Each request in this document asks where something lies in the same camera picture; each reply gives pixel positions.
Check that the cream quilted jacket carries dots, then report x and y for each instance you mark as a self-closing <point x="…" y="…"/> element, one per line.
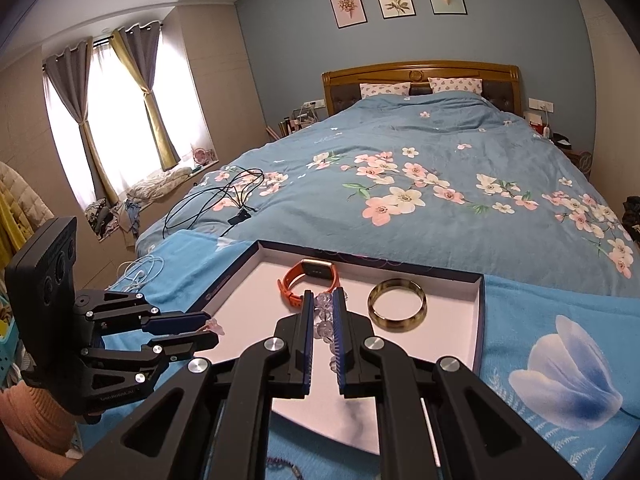
<point x="25" y="195"/>

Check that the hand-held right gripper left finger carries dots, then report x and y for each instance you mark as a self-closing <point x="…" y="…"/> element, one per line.
<point x="309" y="355"/>

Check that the heart print pillow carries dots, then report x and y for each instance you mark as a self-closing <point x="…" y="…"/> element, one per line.
<point x="455" y="85"/>
<point x="385" y="90"/>

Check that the pink flower framed picture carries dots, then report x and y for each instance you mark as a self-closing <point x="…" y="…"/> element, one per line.
<point x="347" y="8"/>

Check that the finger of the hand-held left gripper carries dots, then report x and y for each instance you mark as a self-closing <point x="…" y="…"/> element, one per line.
<point x="190" y="344"/>
<point x="175" y="322"/>

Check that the wooden headboard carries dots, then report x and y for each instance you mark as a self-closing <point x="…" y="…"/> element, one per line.
<point x="420" y="71"/>

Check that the small pink fan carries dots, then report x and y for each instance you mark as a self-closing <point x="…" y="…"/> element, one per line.
<point x="201" y="156"/>

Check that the bay window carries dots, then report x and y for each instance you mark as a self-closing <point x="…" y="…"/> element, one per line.
<point x="105" y="90"/>

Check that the navy white shallow box tray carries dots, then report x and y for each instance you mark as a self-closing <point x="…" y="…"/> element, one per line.
<point x="250" y="300"/>

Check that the small black adapter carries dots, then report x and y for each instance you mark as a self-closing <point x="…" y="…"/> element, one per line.
<point x="238" y="218"/>

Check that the olive brown bangle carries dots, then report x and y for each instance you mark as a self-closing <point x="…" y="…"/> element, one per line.
<point x="372" y="310"/>

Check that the white wall socket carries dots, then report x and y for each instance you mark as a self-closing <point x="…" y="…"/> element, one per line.
<point x="314" y="104"/>
<point x="541" y="105"/>

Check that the bedside table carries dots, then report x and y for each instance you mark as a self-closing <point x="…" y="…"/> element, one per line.
<point x="582" y="162"/>

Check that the bedside clutter of cosmetics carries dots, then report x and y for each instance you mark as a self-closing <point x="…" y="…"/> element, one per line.
<point x="295" y="120"/>

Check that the pile of clothes on sill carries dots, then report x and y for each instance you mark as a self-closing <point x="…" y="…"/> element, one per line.
<point x="107" y="217"/>

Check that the pink flower pendant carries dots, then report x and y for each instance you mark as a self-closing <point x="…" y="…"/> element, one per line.
<point x="216" y="327"/>

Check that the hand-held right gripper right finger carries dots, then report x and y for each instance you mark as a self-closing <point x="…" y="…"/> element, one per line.
<point x="339" y="355"/>

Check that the grey and mustard curtain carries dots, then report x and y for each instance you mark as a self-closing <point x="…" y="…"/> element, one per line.
<point x="65" y="85"/>
<point x="160" y="130"/>

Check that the person's left forearm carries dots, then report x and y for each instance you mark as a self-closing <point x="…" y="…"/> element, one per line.
<point x="35" y="420"/>

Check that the blue tulip print blanket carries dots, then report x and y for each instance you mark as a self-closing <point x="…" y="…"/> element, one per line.
<point x="525" y="320"/>

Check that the orange smartwatch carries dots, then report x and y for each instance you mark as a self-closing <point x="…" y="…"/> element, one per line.
<point x="290" y="285"/>

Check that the yellow garment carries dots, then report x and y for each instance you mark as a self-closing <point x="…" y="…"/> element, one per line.
<point x="10" y="235"/>

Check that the blue floral duvet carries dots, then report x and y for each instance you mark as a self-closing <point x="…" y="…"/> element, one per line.
<point x="450" y="135"/>

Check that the white quilt pile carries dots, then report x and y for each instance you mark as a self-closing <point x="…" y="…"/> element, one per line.
<point x="160" y="182"/>

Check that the dark clothes pile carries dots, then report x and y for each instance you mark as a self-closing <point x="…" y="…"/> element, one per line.
<point x="632" y="222"/>

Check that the white earphones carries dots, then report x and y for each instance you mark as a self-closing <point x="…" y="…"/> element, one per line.
<point x="141" y="271"/>

